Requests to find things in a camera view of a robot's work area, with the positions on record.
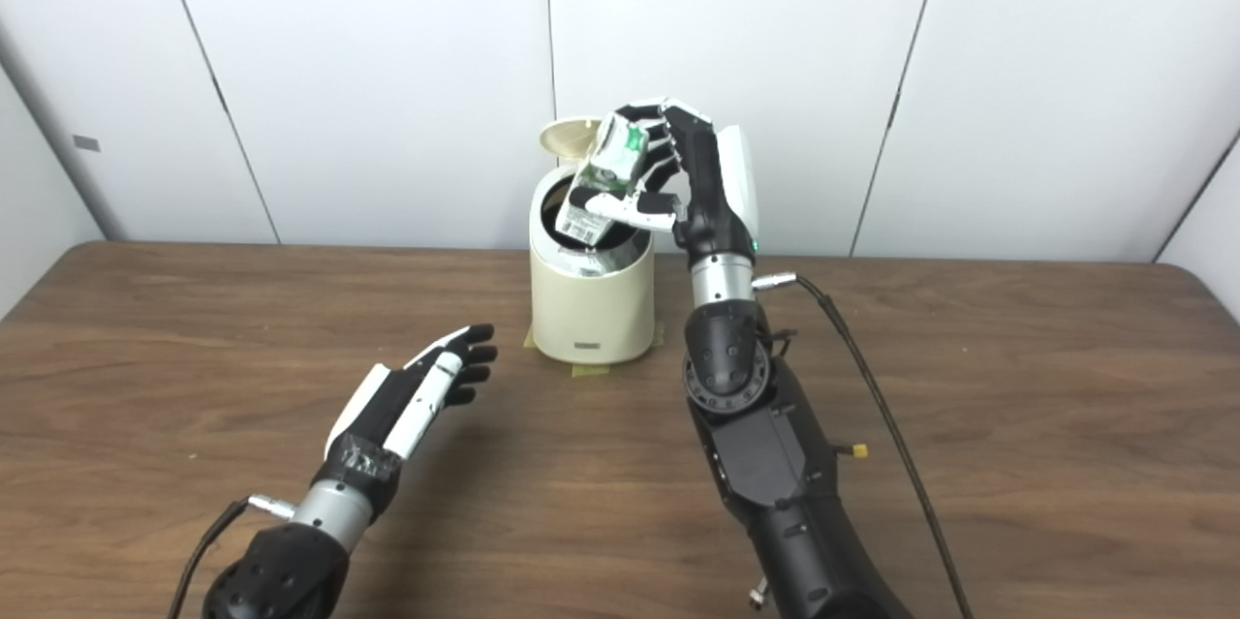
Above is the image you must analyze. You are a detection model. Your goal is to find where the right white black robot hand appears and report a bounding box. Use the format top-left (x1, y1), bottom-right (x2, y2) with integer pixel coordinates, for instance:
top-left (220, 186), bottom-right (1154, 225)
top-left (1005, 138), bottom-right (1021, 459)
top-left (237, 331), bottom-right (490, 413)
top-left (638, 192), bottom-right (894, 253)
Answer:
top-left (584, 98), bottom-right (760, 267)

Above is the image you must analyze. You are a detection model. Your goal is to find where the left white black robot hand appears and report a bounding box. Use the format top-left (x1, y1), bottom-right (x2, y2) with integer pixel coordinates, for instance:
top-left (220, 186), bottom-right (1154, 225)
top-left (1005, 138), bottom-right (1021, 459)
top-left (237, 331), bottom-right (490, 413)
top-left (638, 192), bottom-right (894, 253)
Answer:
top-left (312, 325), bottom-right (498, 521)

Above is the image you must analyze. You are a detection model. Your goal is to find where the green white milk carton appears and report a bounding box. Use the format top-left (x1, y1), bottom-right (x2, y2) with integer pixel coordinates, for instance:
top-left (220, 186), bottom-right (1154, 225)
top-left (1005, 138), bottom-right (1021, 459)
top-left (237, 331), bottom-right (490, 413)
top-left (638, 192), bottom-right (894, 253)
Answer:
top-left (556, 112), bottom-right (649, 246)

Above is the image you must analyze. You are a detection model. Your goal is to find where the cream round bin lid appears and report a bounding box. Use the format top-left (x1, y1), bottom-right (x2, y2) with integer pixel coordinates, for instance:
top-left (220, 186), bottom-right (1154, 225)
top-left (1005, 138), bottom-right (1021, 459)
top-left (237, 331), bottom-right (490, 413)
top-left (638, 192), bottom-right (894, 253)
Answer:
top-left (539, 118), bottom-right (607, 166)

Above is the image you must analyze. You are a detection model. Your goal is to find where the cream-colored bin body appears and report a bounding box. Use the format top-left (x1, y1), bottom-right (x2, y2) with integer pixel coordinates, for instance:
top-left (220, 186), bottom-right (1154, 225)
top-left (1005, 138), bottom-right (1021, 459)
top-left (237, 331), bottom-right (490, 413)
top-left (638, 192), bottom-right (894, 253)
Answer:
top-left (529, 164), bottom-right (657, 365)

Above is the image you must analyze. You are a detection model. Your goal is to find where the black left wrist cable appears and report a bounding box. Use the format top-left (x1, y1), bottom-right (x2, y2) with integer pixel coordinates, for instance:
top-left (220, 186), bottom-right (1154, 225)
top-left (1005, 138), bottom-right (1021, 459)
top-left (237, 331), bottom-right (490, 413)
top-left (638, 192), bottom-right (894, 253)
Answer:
top-left (167, 494), bottom-right (297, 619)

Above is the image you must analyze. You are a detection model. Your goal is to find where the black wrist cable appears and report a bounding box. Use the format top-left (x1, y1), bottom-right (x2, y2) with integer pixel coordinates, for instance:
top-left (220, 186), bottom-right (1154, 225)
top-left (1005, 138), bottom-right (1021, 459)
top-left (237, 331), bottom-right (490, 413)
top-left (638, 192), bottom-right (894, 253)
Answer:
top-left (167, 494), bottom-right (297, 619)
top-left (753, 271), bottom-right (976, 619)

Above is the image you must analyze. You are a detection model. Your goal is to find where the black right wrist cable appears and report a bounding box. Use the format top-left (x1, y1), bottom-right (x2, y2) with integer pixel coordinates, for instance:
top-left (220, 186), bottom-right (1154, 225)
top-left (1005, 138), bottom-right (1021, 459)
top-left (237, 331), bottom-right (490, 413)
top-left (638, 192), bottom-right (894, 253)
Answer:
top-left (753, 271), bottom-right (976, 619)

